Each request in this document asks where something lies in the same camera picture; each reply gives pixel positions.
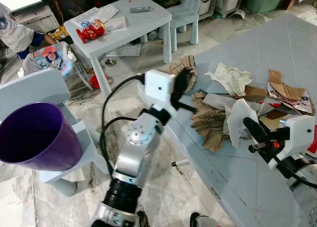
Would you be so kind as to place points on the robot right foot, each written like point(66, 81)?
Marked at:
point(200, 221)

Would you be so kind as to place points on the plain brown cardboard flap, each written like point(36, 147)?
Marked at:
point(256, 92)

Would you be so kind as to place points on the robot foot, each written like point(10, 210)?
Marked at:
point(200, 221)
point(142, 219)

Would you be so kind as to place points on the red plastic toy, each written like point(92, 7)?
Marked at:
point(95, 81)

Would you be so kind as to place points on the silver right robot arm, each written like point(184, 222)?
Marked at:
point(308, 175)

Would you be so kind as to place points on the small crumpled brown paper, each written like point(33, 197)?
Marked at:
point(181, 63)

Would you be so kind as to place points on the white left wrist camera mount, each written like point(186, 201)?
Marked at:
point(158, 88)

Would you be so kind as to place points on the yellow toy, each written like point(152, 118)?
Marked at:
point(59, 33)

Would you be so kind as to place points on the torn printed cardboard piece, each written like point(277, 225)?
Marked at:
point(287, 91)

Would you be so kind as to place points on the crumpled white tissue paper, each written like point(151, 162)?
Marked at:
point(230, 78)

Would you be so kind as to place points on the red cartoon toy pack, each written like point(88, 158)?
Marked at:
point(91, 31)

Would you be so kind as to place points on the large white paper sheet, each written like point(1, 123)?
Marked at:
point(101, 13)

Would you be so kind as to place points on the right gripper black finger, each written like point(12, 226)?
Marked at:
point(255, 129)

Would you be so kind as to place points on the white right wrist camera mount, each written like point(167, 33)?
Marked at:
point(299, 138)

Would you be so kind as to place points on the pale blue low chair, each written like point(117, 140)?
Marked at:
point(29, 88)

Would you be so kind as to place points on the pale blue slatted child chair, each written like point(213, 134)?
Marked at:
point(190, 14)

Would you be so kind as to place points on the child in white shirt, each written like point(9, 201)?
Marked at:
point(15, 34)

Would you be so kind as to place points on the large grey folding table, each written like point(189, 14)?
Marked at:
point(257, 187)

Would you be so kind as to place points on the round metal floor drain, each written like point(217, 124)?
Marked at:
point(111, 62)

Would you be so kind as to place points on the beige flat carton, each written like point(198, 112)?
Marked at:
point(272, 120)

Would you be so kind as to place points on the printed paper sheet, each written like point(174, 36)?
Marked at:
point(124, 50)

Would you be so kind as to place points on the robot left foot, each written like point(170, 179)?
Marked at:
point(142, 219)

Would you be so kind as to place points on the grey remote control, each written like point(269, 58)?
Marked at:
point(141, 9)

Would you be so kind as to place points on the large crumpled brown paper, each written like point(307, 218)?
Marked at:
point(210, 123)

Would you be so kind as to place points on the cartoon print bag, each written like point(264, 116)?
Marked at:
point(49, 56)

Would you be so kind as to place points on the small white plastic table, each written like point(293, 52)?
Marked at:
point(143, 24)

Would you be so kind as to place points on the purple plastic rubbish bin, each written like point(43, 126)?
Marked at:
point(44, 148)

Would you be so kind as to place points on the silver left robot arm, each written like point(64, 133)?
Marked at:
point(133, 148)

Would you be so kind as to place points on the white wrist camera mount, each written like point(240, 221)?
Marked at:
point(158, 88)
point(299, 138)

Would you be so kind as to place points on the small white paper sheet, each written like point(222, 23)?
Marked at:
point(116, 24)

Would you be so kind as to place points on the red white packet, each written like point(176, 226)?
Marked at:
point(313, 140)

